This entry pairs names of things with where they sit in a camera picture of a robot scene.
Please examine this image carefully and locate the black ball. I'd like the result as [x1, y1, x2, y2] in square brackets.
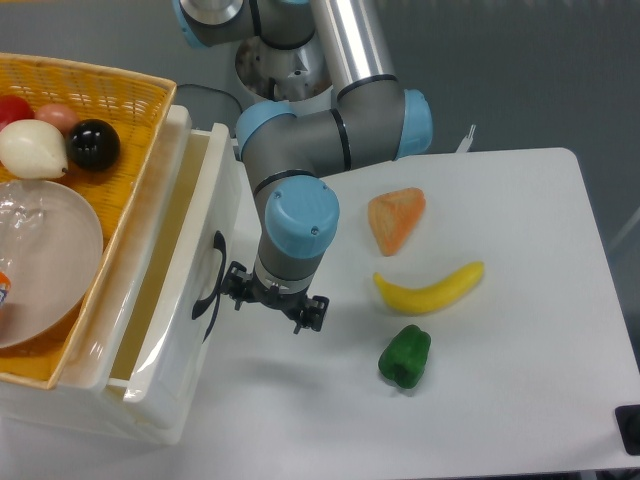
[66, 119, 121, 172]

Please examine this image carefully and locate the clear plastic bottle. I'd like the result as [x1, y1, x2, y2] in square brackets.
[1, 180, 44, 311]

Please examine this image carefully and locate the orange sandwich slice toy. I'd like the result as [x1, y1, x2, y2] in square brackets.
[367, 187, 426, 256]

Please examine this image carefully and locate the pink peach toy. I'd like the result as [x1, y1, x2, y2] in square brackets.
[34, 103, 80, 136]

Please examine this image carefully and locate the white pear toy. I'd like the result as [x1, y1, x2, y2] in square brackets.
[1, 119, 68, 180]

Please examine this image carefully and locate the black corner device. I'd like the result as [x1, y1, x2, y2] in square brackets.
[615, 404, 640, 456]

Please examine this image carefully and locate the beige plate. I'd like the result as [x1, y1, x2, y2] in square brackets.
[1, 180, 103, 348]

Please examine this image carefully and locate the red tomato toy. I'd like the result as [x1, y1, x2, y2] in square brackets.
[0, 95, 35, 130]

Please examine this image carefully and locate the green bell pepper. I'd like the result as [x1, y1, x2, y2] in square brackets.
[378, 325, 431, 389]

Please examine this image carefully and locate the yellow banana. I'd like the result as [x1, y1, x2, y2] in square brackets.
[373, 261, 485, 315]

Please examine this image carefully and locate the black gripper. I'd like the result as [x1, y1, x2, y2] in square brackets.
[220, 261, 329, 334]

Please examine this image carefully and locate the white drawer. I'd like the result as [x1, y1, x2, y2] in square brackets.
[107, 124, 242, 444]

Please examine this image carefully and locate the black cable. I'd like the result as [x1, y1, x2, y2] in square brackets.
[175, 83, 245, 137]

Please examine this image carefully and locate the yellow woven basket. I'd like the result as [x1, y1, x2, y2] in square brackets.
[0, 52, 178, 392]

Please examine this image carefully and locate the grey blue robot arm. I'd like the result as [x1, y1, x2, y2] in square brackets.
[174, 1, 433, 331]

